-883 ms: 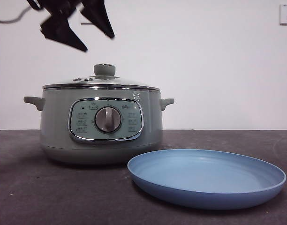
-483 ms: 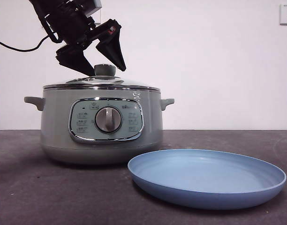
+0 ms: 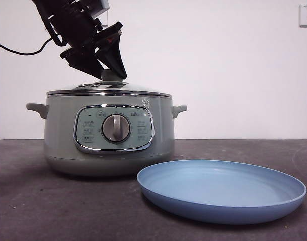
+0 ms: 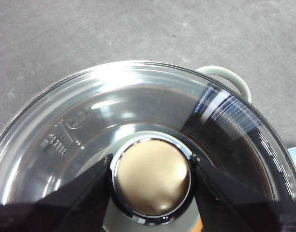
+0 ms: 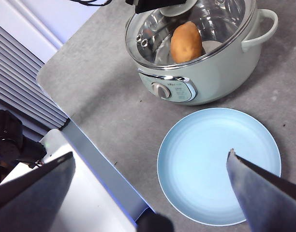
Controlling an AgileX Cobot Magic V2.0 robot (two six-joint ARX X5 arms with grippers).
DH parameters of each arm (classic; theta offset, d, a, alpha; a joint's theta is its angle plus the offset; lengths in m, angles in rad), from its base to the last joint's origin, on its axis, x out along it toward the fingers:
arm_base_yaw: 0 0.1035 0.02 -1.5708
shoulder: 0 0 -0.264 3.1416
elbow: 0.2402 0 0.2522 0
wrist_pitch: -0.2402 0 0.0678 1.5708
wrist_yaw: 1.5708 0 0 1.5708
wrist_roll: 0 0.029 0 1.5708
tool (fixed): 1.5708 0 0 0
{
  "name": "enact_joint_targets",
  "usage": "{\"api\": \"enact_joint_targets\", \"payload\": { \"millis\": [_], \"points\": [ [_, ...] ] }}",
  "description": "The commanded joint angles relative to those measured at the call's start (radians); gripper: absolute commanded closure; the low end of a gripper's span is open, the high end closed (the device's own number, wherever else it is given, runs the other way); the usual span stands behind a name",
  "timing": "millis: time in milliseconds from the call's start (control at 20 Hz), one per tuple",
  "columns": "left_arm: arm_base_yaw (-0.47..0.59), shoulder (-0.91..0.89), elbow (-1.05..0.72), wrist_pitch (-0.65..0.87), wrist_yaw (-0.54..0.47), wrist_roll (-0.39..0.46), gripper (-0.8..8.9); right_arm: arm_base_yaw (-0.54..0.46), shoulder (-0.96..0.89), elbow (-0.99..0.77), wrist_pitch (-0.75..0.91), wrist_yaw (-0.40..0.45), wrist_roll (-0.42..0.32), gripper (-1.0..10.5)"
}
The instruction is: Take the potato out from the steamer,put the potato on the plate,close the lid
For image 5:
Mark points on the pale green electric steamer pot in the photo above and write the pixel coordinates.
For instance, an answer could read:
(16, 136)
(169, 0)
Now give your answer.
(225, 75)

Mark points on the brown potato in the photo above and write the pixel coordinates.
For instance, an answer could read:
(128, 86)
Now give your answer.
(186, 43)

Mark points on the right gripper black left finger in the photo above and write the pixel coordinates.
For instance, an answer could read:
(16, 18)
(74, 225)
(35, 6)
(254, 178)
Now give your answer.
(29, 200)

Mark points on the light blue round plate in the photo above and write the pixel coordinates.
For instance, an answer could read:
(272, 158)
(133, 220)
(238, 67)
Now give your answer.
(203, 169)

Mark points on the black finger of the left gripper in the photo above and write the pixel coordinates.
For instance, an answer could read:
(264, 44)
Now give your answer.
(157, 4)

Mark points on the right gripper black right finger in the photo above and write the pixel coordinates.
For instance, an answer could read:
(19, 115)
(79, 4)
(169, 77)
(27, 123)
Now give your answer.
(271, 200)

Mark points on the grey slatted panel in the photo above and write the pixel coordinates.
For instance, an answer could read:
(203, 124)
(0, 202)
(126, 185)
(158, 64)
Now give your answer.
(22, 79)

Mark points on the black equipment block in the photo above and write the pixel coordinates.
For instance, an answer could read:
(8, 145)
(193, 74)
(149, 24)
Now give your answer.
(10, 142)

